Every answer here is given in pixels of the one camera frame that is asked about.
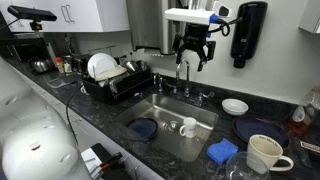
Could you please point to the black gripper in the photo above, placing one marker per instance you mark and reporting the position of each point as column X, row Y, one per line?
column 194, row 39

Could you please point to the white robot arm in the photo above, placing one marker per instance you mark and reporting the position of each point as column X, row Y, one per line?
column 36, row 142

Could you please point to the steel paper towel dispenser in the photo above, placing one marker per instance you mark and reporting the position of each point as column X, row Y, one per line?
column 148, row 27

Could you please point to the stainless steel bowl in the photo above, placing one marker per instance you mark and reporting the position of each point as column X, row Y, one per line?
column 131, row 66

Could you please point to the stainless steel sink basin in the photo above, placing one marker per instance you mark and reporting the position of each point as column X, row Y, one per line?
column 169, row 114

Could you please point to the white mug in sink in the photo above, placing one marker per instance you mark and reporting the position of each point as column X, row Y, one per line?
column 188, row 128

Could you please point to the small white bowl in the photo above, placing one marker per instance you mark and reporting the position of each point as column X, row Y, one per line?
column 234, row 107

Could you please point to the black dish drying rack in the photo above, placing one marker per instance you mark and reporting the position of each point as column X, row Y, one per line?
column 118, row 84

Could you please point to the large white plate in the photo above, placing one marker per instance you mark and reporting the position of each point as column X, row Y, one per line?
column 99, row 63

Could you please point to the dark blue plate in sink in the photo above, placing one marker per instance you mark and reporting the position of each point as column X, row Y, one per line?
column 145, row 127

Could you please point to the dark blue plate on counter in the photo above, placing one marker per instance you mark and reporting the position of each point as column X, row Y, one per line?
column 247, row 126

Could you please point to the blue sponge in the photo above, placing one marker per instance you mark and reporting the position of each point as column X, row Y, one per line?
column 221, row 151

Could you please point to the cream mug on counter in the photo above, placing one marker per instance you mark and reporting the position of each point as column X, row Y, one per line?
column 269, row 151

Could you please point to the white upper cabinet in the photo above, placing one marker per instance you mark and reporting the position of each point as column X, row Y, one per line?
column 76, row 15

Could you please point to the clear glass bowl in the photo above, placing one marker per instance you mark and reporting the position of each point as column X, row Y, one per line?
column 246, row 166

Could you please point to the orange dish soap bottle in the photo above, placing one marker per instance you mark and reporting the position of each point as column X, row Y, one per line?
column 306, row 112

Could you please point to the spice jar with red lid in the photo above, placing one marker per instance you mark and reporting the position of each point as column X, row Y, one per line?
column 59, row 64

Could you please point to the clear plastic container lid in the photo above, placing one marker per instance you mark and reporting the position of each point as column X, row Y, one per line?
column 58, row 82

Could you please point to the white paper sheet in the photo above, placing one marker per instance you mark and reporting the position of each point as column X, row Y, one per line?
column 92, row 163

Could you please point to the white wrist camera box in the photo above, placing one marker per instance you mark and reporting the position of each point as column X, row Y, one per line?
column 215, row 11

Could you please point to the black wall soap dispenser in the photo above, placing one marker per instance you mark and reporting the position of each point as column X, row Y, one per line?
column 247, row 31

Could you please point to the black clamp with orange handle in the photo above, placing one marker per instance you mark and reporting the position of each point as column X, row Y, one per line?
column 108, row 162

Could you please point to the black stereo camera on stand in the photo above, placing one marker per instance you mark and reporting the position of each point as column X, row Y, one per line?
column 35, row 15

